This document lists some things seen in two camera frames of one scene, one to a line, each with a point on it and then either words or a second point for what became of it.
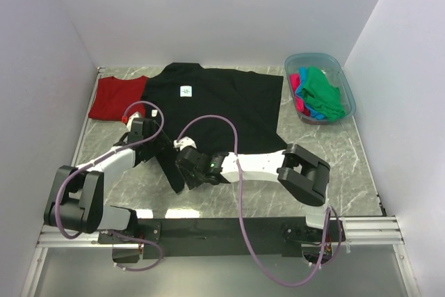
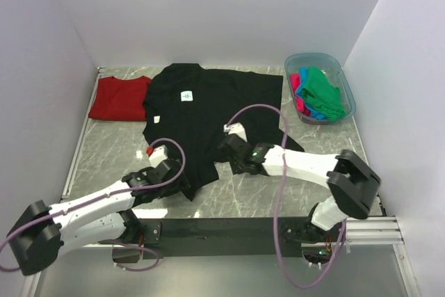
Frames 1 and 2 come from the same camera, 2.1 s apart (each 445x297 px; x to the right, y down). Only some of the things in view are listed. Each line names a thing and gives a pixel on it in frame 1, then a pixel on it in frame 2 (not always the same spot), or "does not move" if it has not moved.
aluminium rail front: (357, 230) does not move
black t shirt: (220, 110) does not move
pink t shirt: (295, 81) does not move
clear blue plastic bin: (333, 72) does not move
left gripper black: (161, 142) to (173, 189)
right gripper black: (190, 182) to (235, 169)
